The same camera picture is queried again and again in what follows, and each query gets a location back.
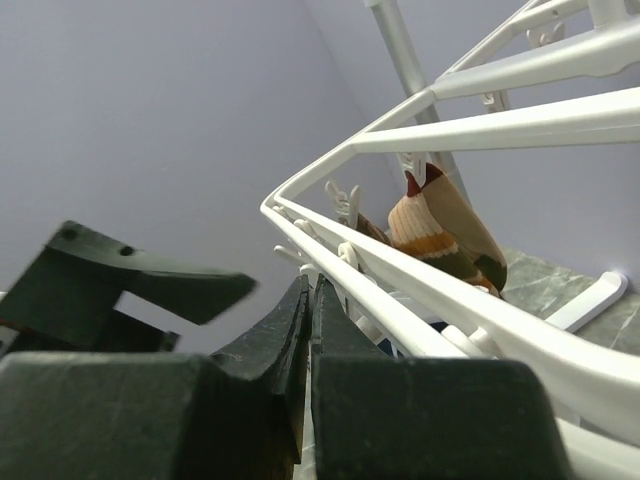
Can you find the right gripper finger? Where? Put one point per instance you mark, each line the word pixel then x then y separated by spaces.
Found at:
pixel 380 417

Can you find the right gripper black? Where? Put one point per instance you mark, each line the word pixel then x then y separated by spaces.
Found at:
pixel 236 414

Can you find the white clip hanger frame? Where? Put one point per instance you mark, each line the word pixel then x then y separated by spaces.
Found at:
pixel 466 108

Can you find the navy blue underwear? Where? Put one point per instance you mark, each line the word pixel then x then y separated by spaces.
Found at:
pixel 386 346

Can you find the argyle brown sock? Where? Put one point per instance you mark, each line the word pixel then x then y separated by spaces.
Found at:
pixel 435 225

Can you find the white drying rack stand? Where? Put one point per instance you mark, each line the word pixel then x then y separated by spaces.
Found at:
pixel 584 307

